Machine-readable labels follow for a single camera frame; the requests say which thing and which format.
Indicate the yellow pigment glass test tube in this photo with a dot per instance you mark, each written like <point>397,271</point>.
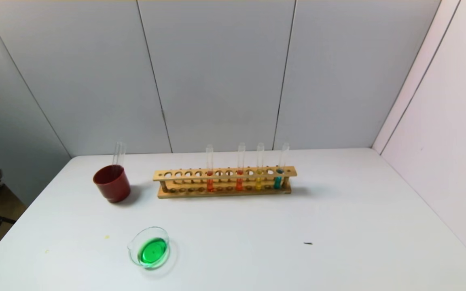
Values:
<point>121,155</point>
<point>258,184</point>

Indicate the teal pigment glass test tube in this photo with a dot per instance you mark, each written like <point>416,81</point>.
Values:
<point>277,182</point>

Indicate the orange pigment glass test tube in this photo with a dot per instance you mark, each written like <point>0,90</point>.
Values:
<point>239,184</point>
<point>210,186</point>

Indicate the dark red plastic cup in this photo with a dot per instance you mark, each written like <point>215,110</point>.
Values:
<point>113,190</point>

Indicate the blue pigment glass test tube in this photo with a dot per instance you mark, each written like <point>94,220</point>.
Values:
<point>115,157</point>

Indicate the clear glass dish with spout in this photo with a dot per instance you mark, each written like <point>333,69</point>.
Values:
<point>152,252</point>

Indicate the wooden test tube rack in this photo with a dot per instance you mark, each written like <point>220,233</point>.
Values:
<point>225,193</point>

